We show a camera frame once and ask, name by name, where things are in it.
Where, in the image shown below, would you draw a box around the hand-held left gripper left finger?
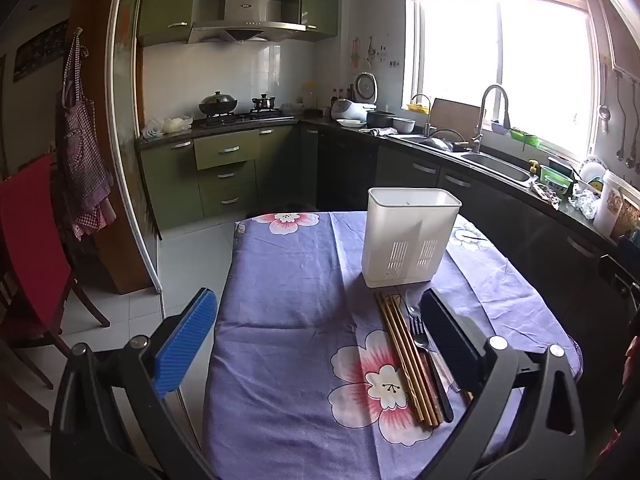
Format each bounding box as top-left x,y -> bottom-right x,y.
50,287 -> 221,480

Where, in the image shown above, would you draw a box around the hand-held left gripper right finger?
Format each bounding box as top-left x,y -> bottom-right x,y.
419,287 -> 587,480

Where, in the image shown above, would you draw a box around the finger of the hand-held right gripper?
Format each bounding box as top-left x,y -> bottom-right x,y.
616,234 -> 640,263
598,254 -> 640,311

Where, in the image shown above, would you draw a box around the metal fork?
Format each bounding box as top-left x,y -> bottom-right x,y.
409,316 -> 455,423

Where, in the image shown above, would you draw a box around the white plastic utensil holder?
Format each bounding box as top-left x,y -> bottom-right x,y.
361,186 -> 462,289

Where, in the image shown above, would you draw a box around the person's right hand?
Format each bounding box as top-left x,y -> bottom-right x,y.
622,335 -> 640,387

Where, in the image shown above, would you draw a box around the white bucket with label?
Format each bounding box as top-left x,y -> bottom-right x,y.
592,170 -> 640,241

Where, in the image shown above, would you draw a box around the crumpled plastic wrap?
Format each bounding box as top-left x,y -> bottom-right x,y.
570,182 -> 601,221

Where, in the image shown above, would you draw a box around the white plates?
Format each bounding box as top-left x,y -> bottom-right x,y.
580,158 -> 608,186

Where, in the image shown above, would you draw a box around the brown rag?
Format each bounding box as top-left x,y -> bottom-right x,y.
530,180 -> 562,208

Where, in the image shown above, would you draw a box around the green plastic basket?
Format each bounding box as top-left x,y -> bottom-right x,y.
539,164 -> 573,186

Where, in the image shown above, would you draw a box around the purple floral tablecloth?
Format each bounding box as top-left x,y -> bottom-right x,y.
200,210 -> 583,480

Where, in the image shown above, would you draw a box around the dark lower cabinet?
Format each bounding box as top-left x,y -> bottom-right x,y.
300,125 -> 640,361

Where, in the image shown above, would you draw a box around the green drawer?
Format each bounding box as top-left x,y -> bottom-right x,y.
197,160 -> 258,191
200,182 -> 258,218
194,130 -> 262,171

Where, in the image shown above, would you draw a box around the steel double sink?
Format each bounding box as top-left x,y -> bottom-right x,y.
390,132 -> 538,186

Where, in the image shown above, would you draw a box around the green lower cabinet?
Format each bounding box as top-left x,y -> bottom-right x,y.
137,122 -> 321,233

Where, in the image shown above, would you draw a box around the green cabinet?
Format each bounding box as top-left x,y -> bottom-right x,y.
136,0 -> 343,48
137,122 -> 321,233

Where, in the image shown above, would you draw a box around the red chair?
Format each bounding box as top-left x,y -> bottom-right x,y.
0,152 -> 111,391

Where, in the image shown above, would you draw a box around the dark pan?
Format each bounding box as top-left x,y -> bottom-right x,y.
425,129 -> 471,153

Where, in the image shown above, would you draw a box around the tall steel faucet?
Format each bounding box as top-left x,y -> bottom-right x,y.
471,85 -> 511,154

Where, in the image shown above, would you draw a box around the small steel faucet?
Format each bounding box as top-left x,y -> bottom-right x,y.
411,93 -> 433,137

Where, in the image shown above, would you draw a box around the wooden cutting board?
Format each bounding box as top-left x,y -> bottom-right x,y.
429,97 -> 483,136

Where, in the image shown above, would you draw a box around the checked apron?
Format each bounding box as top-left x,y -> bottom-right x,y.
57,30 -> 117,241

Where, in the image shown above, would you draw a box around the gas stove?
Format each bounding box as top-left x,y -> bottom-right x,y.
202,107 -> 296,126

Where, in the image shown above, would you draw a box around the black wok with lid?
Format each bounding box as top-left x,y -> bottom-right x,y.
198,91 -> 238,117

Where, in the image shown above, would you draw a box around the white rice cooker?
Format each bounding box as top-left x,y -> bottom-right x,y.
331,72 -> 377,122

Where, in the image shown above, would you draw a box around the window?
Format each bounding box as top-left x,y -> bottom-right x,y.
405,0 -> 608,161

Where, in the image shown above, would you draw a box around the steel range hood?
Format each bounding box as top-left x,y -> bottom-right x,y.
187,0 -> 307,46

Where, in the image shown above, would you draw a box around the green upper cabinet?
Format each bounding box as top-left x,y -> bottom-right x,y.
136,0 -> 343,48

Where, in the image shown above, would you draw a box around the white sliding door frame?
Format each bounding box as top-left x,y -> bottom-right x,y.
107,0 -> 166,293

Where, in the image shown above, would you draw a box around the dark wall poster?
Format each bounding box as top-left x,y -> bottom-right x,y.
12,20 -> 68,83

